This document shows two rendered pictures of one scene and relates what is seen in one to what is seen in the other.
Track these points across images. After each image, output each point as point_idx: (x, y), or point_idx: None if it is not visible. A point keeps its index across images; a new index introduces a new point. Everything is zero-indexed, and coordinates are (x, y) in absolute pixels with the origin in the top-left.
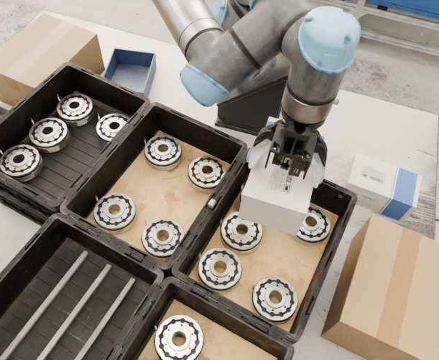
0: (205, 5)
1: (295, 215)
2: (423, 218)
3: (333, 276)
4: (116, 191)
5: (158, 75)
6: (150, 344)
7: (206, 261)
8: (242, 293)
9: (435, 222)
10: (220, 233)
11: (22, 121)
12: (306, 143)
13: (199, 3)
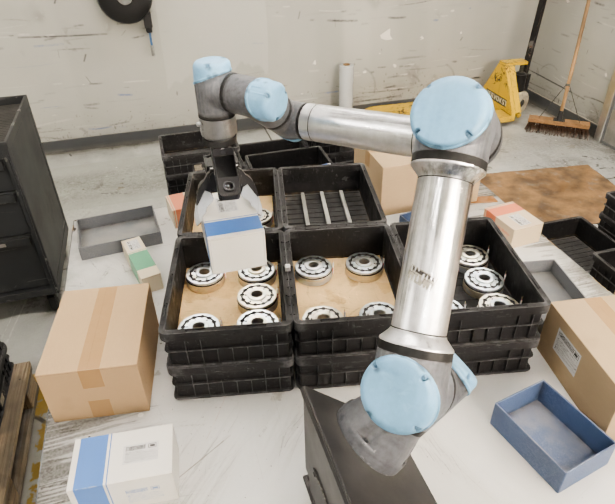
0: (326, 114)
1: None
2: (55, 485)
3: (160, 370)
4: (382, 283)
5: (538, 481)
6: None
7: (268, 267)
8: (231, 276)
9: (37, 489)
10: None
11: (507, 266)
12: (211, 160)
13: (328, 109)
